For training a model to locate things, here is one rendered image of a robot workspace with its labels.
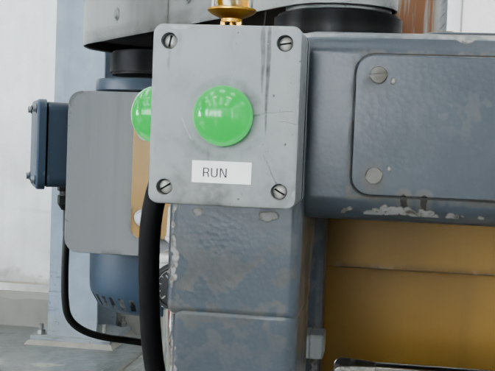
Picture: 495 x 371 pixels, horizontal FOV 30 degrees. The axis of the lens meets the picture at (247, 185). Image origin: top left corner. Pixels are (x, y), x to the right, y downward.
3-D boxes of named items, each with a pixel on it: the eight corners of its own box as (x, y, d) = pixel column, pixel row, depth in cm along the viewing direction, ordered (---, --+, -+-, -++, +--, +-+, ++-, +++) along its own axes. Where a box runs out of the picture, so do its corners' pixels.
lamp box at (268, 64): (146, 202, 47) (153, 23, 46) (168, 197, 51) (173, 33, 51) (295, 210, 45) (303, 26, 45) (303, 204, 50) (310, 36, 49)
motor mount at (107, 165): (58, 253, 92) (63, 89, 91) (80, 246, 98) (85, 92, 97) (345, 270, 87) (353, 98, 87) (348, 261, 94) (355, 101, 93)
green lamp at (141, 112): (123, 141, 47) (124, 83, 47) (138, 141, 50) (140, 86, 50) (171, 143, 47) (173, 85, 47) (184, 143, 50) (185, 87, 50)
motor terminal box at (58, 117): (30, 213, 93) (33, 97, 92) (25, 205, 103) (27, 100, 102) (112, 214, 95) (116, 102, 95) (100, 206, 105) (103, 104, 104)
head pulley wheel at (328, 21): (264, 44, 61) (266, 6, 61) (280, 57, 70) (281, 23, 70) (402, 48, 60) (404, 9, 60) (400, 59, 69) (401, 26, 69)
